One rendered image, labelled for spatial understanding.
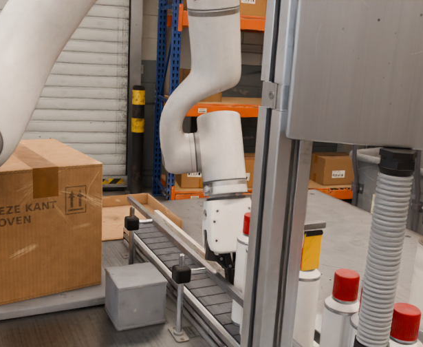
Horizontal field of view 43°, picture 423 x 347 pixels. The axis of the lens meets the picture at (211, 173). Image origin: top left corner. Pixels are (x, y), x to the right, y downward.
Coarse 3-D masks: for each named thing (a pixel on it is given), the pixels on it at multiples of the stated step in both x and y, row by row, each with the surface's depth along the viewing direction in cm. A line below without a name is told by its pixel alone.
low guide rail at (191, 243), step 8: (160, 216) 146; (168, 224) 141; (176, 232) 136; (184, 232) 134; (184, 240) 131; (192, 240) 128; (192, 248) 127; (200, 248) 124; (200, 256) 123; (216, 264) 116
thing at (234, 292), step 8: (128, 200) 145; (136, 200) 142; (136, 208) 139; (144, 208) 136; (144, 216) 133; (152, 216) 129; (160, 224) 124; (168, 232) 119; (176, 240) 115; (184, 248) 111; (192, 256) 108; (200, 264) 104; (208, 264) 103; (208, 272) 101; (216, 272) 100; (216, 280) 98; (224, 280) 96; (224, 288) 95; (232, 288) 93; (232, 296) 93; (240, 296) 91; (240, 304) 90; (296, 344) 77
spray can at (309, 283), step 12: (300, 276) 80; (312, 276) 80; (300, 288) 80; (312, 288) 81; (300, 300) 81; (312, 300) 81; (300, 312) 81; (312, 312) 82; (300, 324) 82; (312, 324) 82; (300, 336) 82; (312, 336) 83
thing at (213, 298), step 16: (144, 224) 148; (144, 240) 136; (160, 240) 137; (160, 256) 127; (176, 256) 128; (192, 288) 111; (208, 288) 112; (208, 304) 105; (224, 304) 105; (224, 320) 99
